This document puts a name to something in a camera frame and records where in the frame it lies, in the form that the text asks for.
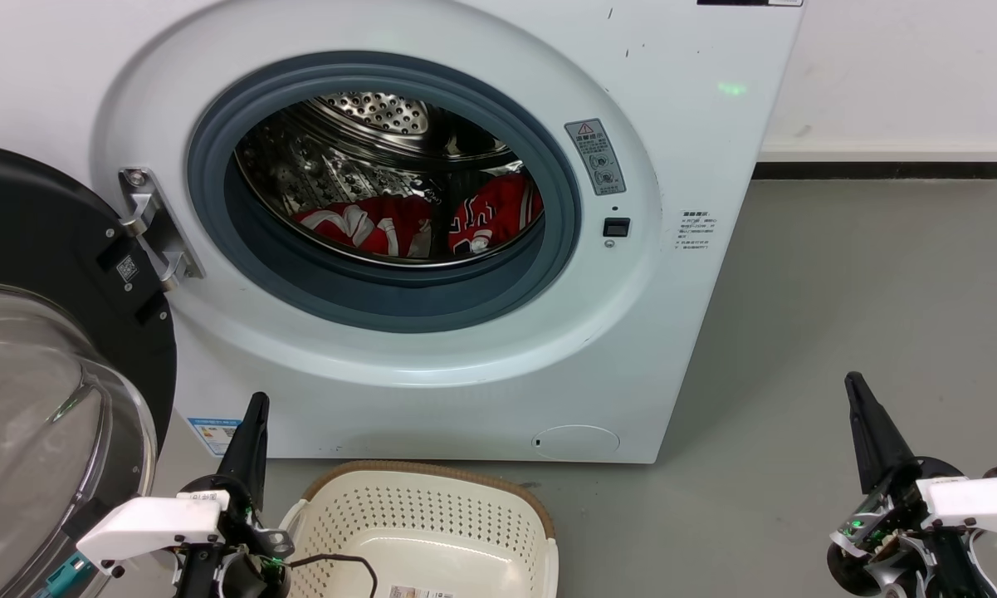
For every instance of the grey warning sticker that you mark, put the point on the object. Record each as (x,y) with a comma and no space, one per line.
(595,156)

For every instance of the black washer door with glass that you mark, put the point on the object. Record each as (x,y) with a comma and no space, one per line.
(33,241)

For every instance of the round white filter cover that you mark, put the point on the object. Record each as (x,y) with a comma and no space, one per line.
(575,443)

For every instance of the blue energy label sticker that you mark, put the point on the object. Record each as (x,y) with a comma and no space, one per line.
(214,433)

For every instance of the cream perforated laundry basket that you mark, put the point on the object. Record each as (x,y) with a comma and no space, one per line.
(432,515)

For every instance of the silver metal door hinge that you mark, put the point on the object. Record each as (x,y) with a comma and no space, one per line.
(156,228)

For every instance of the small QR code sticker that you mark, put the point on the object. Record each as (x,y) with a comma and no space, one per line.
(126,268)

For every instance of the stainless steel washing machine drum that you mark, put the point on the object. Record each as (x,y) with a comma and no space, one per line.
(332,158)

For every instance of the black brand label sticker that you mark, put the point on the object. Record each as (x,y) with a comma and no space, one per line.
(747,2)

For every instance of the red jersey with lettering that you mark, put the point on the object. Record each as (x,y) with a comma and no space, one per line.
(498,208)

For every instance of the black baseboard strip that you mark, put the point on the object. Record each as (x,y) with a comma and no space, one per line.
(872,170)

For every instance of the grey rubber door gasket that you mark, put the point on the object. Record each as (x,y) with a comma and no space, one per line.
(398,303)

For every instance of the white front-load washing machine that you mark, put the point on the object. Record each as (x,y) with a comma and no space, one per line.
(681,124)

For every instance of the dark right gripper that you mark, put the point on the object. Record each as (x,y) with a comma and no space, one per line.
(888,548)

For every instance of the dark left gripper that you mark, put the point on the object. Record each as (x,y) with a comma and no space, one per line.
(241,565)

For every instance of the white barcode label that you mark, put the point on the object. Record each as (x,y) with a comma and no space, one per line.
(419,592)

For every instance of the black door latch socket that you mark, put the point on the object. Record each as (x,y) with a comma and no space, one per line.
(617,227)

